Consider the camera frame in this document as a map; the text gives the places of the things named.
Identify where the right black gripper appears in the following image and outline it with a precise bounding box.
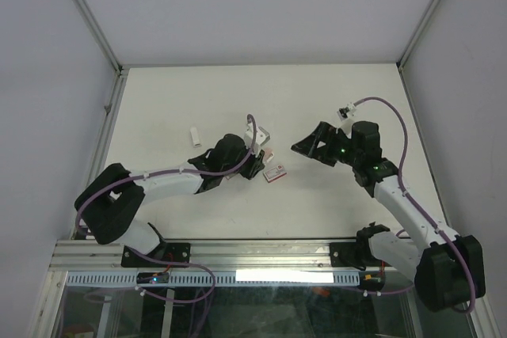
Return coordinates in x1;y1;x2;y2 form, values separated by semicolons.
290;121;360;167

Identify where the red white staple box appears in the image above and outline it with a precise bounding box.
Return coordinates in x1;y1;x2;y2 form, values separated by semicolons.
263;165;287;183

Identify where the white stapler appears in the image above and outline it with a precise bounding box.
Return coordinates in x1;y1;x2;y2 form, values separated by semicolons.
189;127;201;148

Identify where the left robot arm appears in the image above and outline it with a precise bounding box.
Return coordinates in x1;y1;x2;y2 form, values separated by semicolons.
74;131;269;266

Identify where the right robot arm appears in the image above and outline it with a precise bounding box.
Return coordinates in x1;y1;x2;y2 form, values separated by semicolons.
291;121;486;312

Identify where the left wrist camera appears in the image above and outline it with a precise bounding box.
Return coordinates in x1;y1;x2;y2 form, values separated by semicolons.
243;123;270;156

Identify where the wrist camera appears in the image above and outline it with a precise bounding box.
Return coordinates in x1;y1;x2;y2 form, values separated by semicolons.
243;123;270;156
337;102;356;135

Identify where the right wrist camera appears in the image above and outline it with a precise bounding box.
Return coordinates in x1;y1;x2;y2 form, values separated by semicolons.
337;102;356;135

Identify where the white slotted cable duct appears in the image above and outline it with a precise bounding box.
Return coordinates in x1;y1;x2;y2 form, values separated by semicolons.
67;269;360;288

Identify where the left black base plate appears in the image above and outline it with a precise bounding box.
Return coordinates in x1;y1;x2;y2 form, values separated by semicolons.
120;241;191;268

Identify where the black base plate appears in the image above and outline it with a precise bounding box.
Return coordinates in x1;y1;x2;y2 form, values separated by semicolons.
329;241;402;271
120;241;191;268

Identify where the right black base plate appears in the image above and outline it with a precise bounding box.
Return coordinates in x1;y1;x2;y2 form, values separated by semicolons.
329;241;402;271

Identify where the left aluminium frame post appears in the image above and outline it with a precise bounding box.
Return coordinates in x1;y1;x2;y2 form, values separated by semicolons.
50;0;123;74

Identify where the aluminium frame post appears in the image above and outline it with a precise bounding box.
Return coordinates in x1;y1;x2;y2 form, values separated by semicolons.
50;0;123;74
396;0;442;72

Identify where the right aluminium frame post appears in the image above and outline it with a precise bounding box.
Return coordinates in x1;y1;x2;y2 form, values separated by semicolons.
396;0;442;72

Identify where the aluminium mounting rail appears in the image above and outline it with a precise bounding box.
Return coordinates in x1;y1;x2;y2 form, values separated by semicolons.
49;238;356;272

